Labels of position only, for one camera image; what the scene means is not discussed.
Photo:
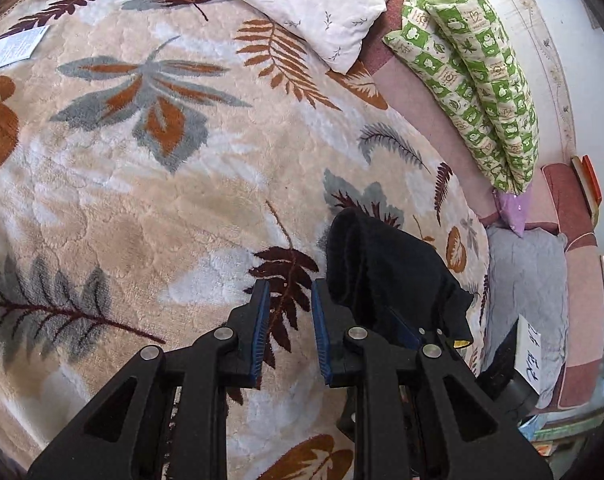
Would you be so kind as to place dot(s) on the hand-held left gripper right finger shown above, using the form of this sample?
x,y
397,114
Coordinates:
x,y
320,337

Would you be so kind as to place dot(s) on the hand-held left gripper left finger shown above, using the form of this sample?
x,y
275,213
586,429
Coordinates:
x,y
261,332

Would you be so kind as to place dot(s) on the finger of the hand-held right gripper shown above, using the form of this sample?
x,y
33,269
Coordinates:
x,y
404,331

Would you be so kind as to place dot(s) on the black pants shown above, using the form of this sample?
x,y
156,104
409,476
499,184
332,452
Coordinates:
x,y
381,270

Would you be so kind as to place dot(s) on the grey quilted blanket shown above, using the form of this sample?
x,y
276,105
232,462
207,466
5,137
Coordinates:
x,y
524,275

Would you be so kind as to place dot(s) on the purple flower print pillow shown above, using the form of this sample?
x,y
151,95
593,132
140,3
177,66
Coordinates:
x,y
514,207

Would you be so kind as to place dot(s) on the leaf print plush blanket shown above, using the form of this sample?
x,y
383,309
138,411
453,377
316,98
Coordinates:
x,y
157,185

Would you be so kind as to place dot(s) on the orange cover book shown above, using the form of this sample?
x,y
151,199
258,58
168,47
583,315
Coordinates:
x,y
592,185

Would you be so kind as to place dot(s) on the tan book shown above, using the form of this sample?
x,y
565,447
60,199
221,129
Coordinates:
x,y
579,175

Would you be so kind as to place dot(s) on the pink patchwork bed sheet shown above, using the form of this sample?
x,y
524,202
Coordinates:
x,y
431,105

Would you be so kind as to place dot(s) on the green checked folded quilt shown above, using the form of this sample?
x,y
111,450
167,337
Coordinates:
x,y
471,75

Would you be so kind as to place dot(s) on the white twig print pillow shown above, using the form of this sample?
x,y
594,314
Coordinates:
x,y
307,0

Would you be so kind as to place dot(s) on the white printed paper sheet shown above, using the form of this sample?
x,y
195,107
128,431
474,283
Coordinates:
x,y
14,49

